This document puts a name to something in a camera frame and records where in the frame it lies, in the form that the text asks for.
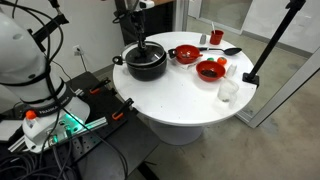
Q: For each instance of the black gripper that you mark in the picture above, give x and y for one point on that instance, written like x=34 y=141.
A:
x=138 y=19

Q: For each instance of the glass lid with black knob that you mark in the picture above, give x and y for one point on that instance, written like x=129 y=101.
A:
x=135 y=56

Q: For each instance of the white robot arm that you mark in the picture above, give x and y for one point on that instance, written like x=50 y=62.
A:
x=51 y=104

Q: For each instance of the black cooking pot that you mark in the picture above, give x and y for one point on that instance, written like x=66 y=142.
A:
x=144 y=73

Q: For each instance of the red bowl near pot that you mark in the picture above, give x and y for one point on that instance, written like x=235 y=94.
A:
x=187 y=54

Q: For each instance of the small grey shaker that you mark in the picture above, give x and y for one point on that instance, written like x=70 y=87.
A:
x=203 y=39

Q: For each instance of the black clamp orange tip front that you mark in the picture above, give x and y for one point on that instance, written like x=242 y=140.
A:
x=119 y=113

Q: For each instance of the black clamp orange tip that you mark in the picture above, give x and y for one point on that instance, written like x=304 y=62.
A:
x=119 y=113
x=98 y=86

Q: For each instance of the black clamp orange tip rear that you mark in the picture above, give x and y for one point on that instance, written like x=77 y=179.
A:
x=98 y=86

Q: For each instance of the red cup with straw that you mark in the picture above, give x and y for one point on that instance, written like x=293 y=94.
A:
x=216 y=35

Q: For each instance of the red bowl with dark contents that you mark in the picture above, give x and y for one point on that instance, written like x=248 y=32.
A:
x=210 y=71

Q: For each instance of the round white table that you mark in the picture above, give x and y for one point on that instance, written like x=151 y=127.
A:
x=179 y=104

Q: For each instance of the orange and green small toy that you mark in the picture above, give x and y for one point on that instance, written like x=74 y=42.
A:
x=220 y=60

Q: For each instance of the black serving spoon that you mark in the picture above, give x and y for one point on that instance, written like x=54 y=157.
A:
x=229 y=51

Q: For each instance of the small white bottle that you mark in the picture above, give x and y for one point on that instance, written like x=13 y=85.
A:
x=231 y=70

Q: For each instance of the clear plastic measuring cup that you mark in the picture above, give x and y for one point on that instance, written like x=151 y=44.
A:
x=227 y=91

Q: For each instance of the white wall power outlet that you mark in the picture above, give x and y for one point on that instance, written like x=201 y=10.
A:
x=77 y=50

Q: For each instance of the silver aluminium rail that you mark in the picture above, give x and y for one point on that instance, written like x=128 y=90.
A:
x=20 y=144

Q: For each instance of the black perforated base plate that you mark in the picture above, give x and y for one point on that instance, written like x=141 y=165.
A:
x=128 y=140

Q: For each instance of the black camera stand pole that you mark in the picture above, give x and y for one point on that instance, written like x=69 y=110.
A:
x=293 y=7

